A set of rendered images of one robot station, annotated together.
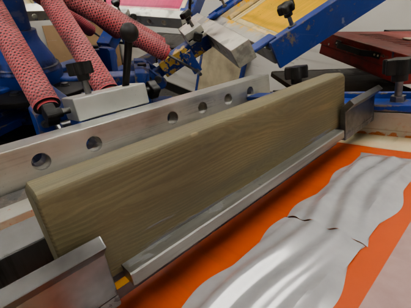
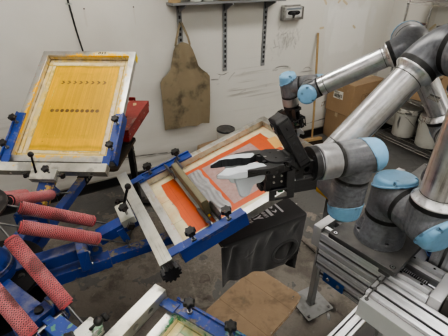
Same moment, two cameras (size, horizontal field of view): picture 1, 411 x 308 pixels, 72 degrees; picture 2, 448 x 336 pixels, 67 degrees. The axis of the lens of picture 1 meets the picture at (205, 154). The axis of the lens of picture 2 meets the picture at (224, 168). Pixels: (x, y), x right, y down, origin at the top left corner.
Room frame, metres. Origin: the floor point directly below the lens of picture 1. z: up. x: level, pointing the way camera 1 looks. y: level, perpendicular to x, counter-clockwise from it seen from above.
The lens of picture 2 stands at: (-0.28, 1.13, 2.00)
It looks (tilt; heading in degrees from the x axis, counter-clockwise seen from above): 31 degrees down; 286
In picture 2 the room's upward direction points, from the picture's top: straight up
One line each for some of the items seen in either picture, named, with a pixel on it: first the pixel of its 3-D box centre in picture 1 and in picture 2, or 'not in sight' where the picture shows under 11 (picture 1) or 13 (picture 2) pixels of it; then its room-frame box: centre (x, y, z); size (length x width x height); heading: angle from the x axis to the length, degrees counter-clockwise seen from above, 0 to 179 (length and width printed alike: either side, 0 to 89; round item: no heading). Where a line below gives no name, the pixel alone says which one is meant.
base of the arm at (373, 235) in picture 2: not in sight; (382, 223); (-0.52, 0.20, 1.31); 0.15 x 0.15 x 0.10
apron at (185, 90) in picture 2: not in sight; (185, 77); (1.04, -1.98, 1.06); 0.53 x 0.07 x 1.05; 44
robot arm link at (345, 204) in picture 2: not in sight; (343, 191); (-0.36, 0.44, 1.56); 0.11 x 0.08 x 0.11; 122
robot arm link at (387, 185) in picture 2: not in sight; (393, 194); (-0.52, 0.21, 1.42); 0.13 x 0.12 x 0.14; 122
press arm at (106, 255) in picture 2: not in sight; (151, 244); (0.38, 0.10, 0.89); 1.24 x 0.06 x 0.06; 44
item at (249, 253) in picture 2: not in sight; (259, 249); (-0.10, -0.11, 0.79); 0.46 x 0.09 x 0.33; 44
